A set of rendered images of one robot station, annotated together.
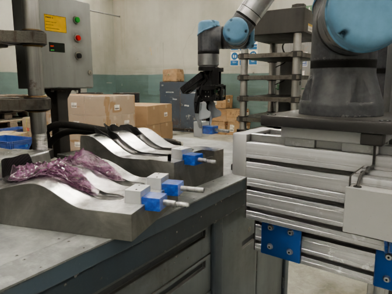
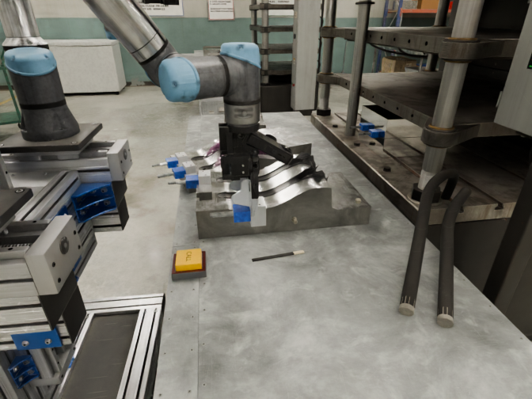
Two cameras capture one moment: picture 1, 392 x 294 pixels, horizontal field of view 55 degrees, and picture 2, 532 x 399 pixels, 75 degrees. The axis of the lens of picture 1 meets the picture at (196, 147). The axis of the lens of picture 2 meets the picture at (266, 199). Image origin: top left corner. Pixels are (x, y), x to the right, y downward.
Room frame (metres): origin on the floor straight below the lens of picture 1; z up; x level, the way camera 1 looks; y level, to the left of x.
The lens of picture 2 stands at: (1.89, -0.51, 1.35)
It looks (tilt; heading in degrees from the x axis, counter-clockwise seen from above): 28 degrees down; 137
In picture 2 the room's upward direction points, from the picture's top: straight up
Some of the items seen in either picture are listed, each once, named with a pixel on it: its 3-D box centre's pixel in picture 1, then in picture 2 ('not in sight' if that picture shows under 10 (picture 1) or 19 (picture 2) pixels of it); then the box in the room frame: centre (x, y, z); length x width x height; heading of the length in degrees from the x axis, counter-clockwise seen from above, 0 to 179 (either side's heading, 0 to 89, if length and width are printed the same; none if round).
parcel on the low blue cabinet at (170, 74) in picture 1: (173, 75); not in sight; (8.70, 0.52, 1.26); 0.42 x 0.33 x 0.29; 57
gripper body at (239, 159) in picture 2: (210, 84); (240, 150); (1.32, -0.05, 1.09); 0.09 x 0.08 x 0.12; 56
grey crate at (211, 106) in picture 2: not in sight; (223, 105); (-1.77, 2.20, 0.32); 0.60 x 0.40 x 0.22; 62
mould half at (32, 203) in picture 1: (60, 185); (240, 155); (0.86, 0.32, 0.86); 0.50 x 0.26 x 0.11; 73
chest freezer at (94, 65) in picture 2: not in sight; (78, 67); (-5.71, 1.75, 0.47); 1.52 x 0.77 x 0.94; 57
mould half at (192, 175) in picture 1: (137, 153); (278, 190); (1.21, 0.19, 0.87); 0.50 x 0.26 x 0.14; 56
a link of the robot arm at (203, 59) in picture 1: (209, 60); (242, 113); (1.33, -0.04, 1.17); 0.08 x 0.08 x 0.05
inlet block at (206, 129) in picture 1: (212, 129); (237, 213); (1.32, -0.06, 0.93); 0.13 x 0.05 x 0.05; 56
